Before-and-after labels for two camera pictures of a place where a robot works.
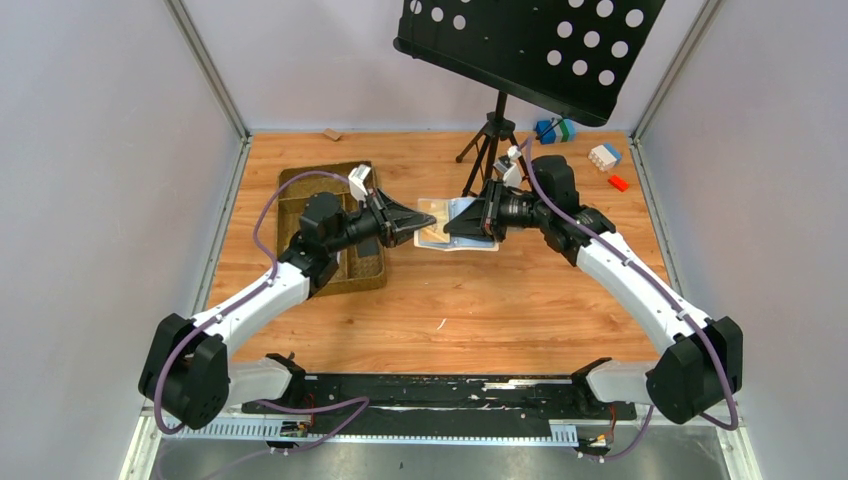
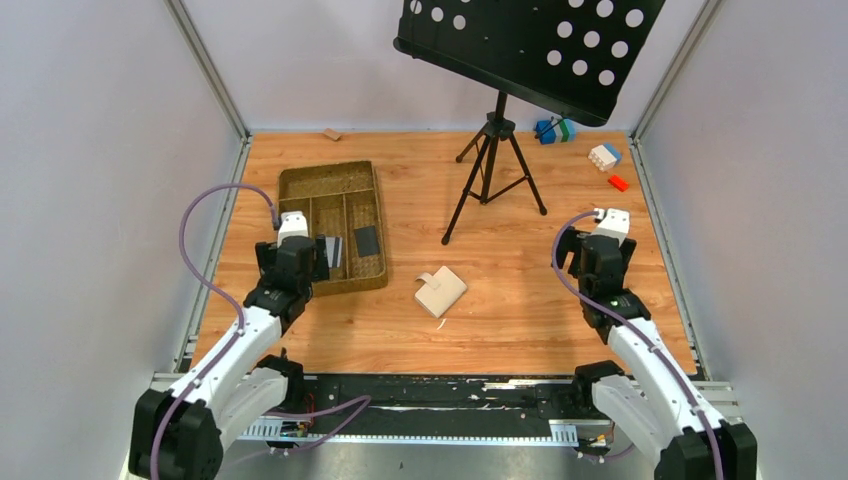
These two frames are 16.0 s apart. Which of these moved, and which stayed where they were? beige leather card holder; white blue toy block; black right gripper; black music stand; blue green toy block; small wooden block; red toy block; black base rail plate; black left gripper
Moved: beige leather card holder; black left gripper; black right gripper
Stayed: red toy block; black base rail plate; small wooden block; white blue toy block; black music stand; blue green toy block
